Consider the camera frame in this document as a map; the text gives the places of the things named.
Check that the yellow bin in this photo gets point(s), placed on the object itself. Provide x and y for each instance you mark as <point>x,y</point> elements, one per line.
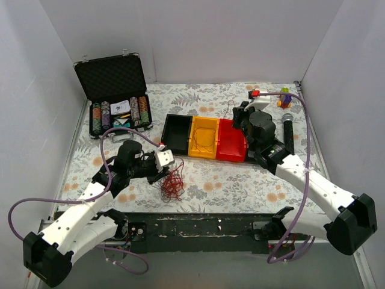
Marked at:
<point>203,138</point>

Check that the aluminium rail frame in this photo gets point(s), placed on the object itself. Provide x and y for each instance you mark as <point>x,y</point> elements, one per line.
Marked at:
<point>296,246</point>

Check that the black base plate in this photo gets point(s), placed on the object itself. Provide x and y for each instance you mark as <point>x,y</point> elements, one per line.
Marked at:
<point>195,232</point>

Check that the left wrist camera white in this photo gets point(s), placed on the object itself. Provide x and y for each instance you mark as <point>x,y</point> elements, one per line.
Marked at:
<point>164,158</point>

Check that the red bin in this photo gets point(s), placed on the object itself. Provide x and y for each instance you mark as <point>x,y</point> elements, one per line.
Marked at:
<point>231,145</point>

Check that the playing card deck white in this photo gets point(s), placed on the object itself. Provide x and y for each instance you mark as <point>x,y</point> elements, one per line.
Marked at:
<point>120,108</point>

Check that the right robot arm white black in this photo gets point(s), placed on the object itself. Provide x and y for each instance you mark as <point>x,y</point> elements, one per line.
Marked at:
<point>348,220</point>

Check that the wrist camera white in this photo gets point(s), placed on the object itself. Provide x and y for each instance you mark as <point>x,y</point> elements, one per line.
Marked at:
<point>258,100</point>
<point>164,158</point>

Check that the black bin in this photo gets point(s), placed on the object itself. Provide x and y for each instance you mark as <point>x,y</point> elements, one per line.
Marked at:
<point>176,133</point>
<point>256,158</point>

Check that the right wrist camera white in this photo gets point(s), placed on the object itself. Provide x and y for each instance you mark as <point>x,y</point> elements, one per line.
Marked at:
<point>258,100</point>

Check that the colourful toy block train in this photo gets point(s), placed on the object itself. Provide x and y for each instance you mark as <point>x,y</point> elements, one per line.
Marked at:
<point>284,101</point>

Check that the left black bin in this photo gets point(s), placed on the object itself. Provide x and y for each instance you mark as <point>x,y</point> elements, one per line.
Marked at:
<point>176,133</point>

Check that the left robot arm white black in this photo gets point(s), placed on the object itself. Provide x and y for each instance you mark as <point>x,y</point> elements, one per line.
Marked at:
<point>78,216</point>

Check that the teal card box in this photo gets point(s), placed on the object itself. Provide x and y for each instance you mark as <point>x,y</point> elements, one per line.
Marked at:
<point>121,123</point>

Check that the floral table mat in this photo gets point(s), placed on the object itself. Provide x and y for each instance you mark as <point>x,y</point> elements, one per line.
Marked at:
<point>210,186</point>

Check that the right black bin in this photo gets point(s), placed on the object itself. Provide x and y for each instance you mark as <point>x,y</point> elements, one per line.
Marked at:
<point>256,158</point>

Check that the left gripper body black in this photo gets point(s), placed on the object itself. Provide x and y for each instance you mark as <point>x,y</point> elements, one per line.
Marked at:
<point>155,173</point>

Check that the black poker chip case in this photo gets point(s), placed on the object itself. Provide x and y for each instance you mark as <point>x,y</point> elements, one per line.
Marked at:
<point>114,79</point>

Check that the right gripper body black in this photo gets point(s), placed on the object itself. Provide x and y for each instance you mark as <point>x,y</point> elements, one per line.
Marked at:
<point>239,116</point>

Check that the black microphone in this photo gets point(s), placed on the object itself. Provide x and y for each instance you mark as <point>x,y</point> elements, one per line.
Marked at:
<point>288,132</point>

